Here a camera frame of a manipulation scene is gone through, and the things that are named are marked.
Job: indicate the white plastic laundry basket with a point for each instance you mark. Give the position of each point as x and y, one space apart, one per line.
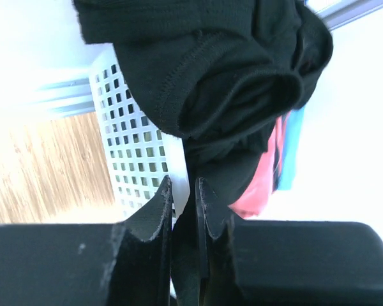
138 154

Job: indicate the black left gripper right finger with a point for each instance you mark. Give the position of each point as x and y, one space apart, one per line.
216 269

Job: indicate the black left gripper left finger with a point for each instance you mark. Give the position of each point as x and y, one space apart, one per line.
139 274

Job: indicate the aluminium frame post right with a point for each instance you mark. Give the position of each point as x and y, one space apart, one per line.
337 13

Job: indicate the red tank top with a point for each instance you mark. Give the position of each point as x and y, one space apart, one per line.
266 177

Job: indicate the black tank top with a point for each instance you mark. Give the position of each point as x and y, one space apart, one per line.
216 74

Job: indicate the aluminium frame post left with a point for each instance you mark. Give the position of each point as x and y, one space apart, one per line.
64 99

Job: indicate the aluminium frame post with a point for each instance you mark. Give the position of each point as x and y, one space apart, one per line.
64 99
337 13

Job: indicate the teal blue garment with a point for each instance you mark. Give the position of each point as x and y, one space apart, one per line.
293 128

